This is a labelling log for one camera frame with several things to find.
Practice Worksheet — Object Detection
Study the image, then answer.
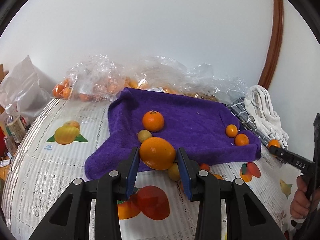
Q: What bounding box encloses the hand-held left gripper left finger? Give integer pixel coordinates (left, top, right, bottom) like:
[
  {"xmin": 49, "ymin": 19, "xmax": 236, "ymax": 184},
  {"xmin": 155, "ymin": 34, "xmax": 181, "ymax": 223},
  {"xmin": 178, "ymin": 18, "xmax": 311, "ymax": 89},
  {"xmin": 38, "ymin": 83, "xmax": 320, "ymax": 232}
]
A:
[{"xmin": 29, "ymin": 146, "xmax": 140, "ymax": 240}]

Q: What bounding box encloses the white striped towel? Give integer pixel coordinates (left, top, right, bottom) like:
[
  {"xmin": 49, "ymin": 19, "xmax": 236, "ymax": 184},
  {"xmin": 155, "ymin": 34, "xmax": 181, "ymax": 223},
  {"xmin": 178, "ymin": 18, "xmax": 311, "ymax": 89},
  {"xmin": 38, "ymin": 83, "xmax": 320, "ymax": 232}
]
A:
[{"xmin": 244, "ymin": 85, "xmax": 289, "ymax": 148}]

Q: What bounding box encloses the person's right hand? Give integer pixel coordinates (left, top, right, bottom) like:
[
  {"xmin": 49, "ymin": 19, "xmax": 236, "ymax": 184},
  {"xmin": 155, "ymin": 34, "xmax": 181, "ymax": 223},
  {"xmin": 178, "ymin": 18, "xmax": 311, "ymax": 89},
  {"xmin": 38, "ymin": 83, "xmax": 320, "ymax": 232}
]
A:
[{"xmin": 290, "ymin": 175, "xmax": 311, "ymax": 218}]

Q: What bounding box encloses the white plastic bag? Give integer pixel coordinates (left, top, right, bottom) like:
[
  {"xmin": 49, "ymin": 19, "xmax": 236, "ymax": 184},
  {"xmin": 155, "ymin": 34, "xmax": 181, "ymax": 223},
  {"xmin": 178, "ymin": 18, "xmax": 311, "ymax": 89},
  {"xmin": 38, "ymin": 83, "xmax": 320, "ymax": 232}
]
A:
[{"xmin": 0, "ymin": 54, "xmax": 52, "ymax": 121}]

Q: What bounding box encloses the small yellow-green fruit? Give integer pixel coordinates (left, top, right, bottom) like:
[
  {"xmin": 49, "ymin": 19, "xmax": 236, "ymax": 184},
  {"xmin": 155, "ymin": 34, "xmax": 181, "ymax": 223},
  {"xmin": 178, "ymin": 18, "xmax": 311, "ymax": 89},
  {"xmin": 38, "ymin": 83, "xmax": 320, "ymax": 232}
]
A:
[
  {"xmin": 137, "ymin": 129, "xmax": 153, "ymax": 143},
  {"xmin": 167, "ymin": 162, "xmax": 181, "ymax": 181}
]

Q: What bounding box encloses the tangerine with green stem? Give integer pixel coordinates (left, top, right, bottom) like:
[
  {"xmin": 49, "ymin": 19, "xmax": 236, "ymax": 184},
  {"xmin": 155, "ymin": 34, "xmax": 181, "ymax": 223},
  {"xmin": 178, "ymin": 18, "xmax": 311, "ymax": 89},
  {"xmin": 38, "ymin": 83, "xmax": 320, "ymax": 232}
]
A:
[{"xmin": 142, "ymin": 110, "xmax": 165, "ymax": 132}]

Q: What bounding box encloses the small orange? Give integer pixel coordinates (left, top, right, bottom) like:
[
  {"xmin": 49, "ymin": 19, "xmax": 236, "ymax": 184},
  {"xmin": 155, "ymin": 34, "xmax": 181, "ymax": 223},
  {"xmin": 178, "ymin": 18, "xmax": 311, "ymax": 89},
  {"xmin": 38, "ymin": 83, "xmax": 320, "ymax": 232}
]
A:
[
  {"xmin": 226, "ymin": 124, "xmax": 238, "ymax": 138},
  {"xmin": 267, "ymin": 139, "xmax": 281, "ymax": 153},
  {"xmin": 234, "ymin": 133, "xmax": 249, "ymax": 147}
]

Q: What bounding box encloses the brown wooden door frame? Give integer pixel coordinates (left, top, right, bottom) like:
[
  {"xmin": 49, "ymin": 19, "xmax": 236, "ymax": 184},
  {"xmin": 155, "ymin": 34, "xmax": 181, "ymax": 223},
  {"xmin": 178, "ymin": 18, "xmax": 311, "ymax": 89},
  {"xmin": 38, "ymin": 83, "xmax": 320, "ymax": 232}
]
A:
[{"xmin": 257, "ymin": 0, "xmax": 284, "ymax": 90}]

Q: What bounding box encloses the red paper bag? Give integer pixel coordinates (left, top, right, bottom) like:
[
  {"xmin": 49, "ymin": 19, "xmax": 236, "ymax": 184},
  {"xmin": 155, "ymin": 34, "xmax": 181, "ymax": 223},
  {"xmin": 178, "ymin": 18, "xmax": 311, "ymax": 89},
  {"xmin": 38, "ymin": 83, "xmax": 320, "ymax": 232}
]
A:
[{"xmin": 0, "ymin": 127, "xmax": 7, "ymax": 155}]

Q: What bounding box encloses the purple towel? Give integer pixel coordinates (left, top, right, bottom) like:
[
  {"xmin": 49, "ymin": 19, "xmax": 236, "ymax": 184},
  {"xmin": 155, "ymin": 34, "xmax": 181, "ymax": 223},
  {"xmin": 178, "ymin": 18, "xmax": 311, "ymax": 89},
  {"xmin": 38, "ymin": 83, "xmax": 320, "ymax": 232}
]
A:
[{"xmin": 85, "ymin": 87, "xmax": 262, "ymax": 181}]

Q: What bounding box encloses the crumpled clear plastic bag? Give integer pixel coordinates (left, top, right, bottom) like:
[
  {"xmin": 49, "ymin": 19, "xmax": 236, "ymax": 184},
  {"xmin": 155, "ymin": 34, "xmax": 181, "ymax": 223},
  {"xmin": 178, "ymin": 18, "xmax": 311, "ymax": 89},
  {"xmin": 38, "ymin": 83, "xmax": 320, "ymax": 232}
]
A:
[{"xmin": 184, "ymin": 63, "xmax": 247, "ymax": 103}]

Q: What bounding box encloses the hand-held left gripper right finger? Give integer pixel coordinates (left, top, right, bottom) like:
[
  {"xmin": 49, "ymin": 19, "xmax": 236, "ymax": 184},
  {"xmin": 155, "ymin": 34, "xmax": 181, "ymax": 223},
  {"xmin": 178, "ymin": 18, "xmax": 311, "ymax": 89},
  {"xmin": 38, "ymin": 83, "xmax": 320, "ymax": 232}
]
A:
[{"xmin": 176, "ymin": 148, "xmax": 288, "ymax": 240}]

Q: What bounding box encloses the grey checked folded cloth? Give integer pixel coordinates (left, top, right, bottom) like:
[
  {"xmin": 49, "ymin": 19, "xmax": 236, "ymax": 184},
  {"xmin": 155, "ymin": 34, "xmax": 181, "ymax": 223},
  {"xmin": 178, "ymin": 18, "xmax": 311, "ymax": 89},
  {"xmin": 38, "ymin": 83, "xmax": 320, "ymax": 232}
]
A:
[{"xmin": 227, "ymin": 96, "xmax": 273, "ymax": 144}]

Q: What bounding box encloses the fruit print tablecloth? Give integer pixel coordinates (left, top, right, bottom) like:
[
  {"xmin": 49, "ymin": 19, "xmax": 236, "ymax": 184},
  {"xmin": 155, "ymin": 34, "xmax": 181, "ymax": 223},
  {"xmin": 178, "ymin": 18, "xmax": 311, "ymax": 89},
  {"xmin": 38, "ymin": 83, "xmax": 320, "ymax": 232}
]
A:
[{"xmin": 2, "ymin": 97, "xmax": 308, "ymax": 240}]

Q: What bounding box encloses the large orange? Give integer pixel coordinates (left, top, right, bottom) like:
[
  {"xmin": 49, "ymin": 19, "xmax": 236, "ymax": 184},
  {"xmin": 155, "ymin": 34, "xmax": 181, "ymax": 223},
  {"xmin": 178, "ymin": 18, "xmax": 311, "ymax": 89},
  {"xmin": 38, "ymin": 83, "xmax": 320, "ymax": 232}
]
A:
[{"xmin": 139, "ymin": 137, "xmax": 177, "ymax": 171}]

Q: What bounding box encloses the plastic bottle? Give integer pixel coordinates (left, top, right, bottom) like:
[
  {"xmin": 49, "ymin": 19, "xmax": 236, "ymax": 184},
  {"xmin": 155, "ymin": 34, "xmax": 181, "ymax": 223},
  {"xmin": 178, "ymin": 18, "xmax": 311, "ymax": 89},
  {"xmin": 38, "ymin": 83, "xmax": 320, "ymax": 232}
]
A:
[
  {"xmin": 5, "ymin": 104, "xmax": 27, "ymax": 143},
  {"xmin": 3, "ymin": 135, "xmax": 18, "ymax": 157}
]

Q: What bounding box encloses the clear bag of oranges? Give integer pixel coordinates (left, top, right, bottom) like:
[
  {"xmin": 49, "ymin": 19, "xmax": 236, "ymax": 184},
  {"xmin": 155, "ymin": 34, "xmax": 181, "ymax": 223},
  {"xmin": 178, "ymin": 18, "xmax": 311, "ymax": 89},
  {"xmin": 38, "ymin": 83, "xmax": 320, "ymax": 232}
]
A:
[
  {"xmin": 52, "ymin": 54, "xmax": 126, "ymax": 103},
  {"xmin": 122, "ymin": 56, "xmax": 196, "ymax": 96}
]

